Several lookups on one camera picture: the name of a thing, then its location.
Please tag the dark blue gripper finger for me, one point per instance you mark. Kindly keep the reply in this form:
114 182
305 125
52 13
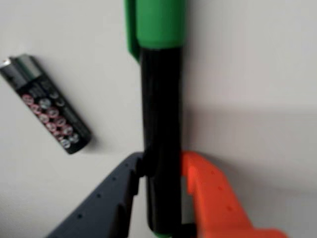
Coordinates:
99 210

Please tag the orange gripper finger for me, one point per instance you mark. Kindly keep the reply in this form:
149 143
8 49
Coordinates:
218 203

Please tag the green capped black marker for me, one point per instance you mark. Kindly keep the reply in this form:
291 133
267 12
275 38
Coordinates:
161 99

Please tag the black AAA battery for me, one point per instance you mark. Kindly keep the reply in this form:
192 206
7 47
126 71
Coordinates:
49 109

